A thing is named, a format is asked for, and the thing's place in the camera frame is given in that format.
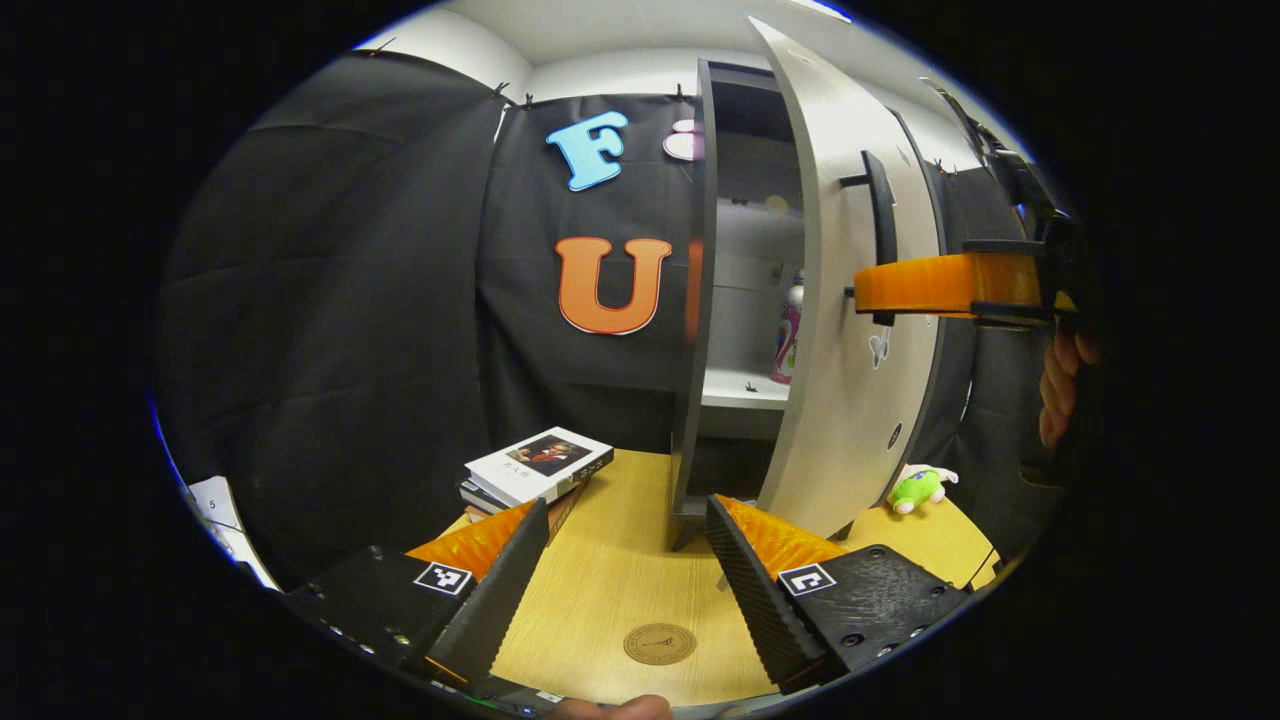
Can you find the beige cabinet door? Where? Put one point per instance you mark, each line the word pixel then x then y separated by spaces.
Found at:
pixel 850 420

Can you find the green plush toy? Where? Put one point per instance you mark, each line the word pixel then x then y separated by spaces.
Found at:
pixel 915 490

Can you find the black backdrop cloth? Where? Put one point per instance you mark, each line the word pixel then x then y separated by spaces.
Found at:
pixel 330 300

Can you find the round brown coaster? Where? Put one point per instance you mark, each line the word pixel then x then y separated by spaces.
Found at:
pixel 660 644

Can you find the white paper sheet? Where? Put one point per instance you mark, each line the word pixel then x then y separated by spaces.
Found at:
pixel 225 525

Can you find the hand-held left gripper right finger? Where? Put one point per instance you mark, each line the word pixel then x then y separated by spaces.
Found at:
pixel 760 600

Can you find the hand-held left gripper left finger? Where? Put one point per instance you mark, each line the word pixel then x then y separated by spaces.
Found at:
pixel 495 590

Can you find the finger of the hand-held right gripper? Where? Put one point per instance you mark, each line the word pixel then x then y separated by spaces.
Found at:
pixel 940 285

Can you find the silver bottle with colourful label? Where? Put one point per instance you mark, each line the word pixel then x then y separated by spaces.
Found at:
pixel 786 345

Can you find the long ceiling light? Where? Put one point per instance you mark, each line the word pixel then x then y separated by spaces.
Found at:
pixel 822 8

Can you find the dark book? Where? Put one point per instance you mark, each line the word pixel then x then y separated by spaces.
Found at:
pixel 475 498

